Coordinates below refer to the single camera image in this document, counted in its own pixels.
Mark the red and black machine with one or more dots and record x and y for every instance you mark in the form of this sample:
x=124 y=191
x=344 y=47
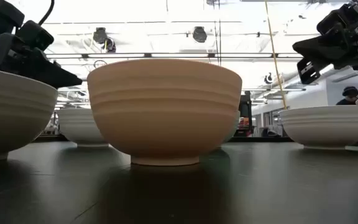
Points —
x=245 y=118

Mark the white ribbed bowl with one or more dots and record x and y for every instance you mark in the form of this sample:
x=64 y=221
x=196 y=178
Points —
x=76 y=124
x=322 y=124

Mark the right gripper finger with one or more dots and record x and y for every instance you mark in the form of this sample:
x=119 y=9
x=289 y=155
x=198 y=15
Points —
x=322 y=48
x=311 y=71

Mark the horizontal ceiling beam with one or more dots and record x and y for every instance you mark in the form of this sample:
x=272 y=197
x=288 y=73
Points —
x=179 y=55

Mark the black table edge rail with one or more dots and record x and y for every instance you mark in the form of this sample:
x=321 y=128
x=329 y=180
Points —
x=259 y=139

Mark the cream ribbed bowl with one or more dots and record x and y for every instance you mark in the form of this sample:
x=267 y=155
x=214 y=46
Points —
x=11 y=109

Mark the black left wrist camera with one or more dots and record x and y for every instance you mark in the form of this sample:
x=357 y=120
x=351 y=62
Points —
x=34 y=35

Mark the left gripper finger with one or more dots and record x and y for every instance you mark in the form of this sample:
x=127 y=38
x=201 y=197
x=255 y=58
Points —
x=54 y=76

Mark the peach orange ribbed bowl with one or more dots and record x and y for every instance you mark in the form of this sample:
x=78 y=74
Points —
x=163 y=109

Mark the person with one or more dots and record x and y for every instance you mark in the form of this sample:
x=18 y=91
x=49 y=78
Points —
x=350 y=95

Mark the pale green ribbed bowl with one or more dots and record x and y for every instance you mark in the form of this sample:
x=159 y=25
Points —
x=235 y=126

